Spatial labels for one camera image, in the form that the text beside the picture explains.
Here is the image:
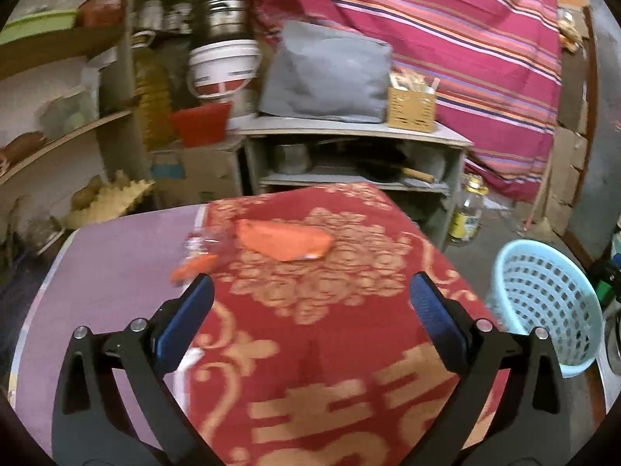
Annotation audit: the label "grey shelf cabinet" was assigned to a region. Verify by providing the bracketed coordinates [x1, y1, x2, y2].
[235, 115, 475, 253]

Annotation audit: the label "white plastic bucket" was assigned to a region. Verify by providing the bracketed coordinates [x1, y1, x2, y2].
[187, 39, 263, 100]

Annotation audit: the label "sweet potato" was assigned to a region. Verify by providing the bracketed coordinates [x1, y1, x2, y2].
[0, 131, 49, 166]

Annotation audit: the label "clear plastic bag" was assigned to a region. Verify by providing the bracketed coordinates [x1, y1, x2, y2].
[39, 85, 100, 139]

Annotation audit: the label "red plastic basin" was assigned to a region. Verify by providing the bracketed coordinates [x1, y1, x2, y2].
[169, 102, 232, 147]

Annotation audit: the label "brown potato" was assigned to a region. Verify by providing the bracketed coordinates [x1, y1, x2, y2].
[70, 175, 105, 209]

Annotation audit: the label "cardboard box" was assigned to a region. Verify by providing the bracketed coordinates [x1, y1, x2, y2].
[150, 138, 243, 200]

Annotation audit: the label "small metal pot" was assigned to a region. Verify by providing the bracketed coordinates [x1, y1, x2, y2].
[274, 143, 314, 176]

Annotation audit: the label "dark pan with wooden handle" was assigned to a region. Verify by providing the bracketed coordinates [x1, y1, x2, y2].
[356, 153, 437, 185]

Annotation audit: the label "green plastic basin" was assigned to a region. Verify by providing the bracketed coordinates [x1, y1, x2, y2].
[0, 9, 78, 45]

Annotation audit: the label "cooking oil jug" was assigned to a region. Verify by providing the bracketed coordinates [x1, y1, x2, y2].
[130, 31, 175, 151]

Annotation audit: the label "red floral tablecloth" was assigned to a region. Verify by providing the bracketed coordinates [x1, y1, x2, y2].
[184, 182, 515, 466]

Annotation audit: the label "orange cloth pouch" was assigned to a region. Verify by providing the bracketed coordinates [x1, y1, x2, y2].
[236, 218, 335, 263]

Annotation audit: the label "yellow corrugated foam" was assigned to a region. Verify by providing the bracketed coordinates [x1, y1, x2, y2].
[65, 177, 156, 231]

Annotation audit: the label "steel pot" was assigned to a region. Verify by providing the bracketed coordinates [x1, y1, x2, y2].
[201, 0, 253, 42]

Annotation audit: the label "red striped blanket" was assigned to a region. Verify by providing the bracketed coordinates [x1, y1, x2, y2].
[238, 0, 564, 200]

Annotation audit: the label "clear bottle with yellow label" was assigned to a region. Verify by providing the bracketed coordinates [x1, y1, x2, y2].
[446, 175, 488, 243]

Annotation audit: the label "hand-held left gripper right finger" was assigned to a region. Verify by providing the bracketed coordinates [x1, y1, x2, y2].
[409, 272, 571, 466]

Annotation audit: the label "stacked cardboard pieces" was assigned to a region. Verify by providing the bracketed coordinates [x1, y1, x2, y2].
[543, 121, 588, 238]

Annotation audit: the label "wooden shelf unit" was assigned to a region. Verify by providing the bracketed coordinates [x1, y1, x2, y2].
[0, 0, 151, 195]

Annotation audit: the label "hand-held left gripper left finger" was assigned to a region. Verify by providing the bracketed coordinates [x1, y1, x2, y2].
[52, 273, 226, 466]

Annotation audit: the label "grey fabric bag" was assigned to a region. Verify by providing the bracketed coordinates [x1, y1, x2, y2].
[257, 19, 394, 124]

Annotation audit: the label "light blue plastic basket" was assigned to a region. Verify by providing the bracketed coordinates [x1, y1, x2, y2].
[485, 239, 605, 378]

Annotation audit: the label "woven basket with items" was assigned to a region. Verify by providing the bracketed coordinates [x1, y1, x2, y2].
[387, 72, 440, 133]

